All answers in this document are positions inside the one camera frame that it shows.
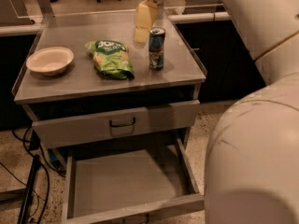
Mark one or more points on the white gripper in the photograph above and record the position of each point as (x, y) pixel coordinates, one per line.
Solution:
(145, 17)

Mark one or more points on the green rice chip bag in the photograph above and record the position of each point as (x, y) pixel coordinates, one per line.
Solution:
(111, 58)

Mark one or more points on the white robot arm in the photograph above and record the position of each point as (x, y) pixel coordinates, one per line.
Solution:
(252, 155)

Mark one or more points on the grey metal drawer cabinet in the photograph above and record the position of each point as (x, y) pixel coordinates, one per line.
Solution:
(84, 105)

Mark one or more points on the grey upper drawer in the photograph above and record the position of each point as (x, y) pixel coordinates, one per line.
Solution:
(108, 125)

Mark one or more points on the open grey middle drawer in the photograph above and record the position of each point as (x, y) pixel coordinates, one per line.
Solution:
(130, 181)

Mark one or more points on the blue energy drink can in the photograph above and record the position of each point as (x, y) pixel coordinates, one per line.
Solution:
(156, 48)

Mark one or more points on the white paper bowl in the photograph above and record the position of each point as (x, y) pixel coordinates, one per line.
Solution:
(50, 61)

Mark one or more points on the black metal floor bar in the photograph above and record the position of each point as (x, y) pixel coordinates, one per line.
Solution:
(28, 190)

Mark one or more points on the grey horizontal rail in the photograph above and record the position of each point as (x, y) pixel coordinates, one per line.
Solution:
(200, 17)

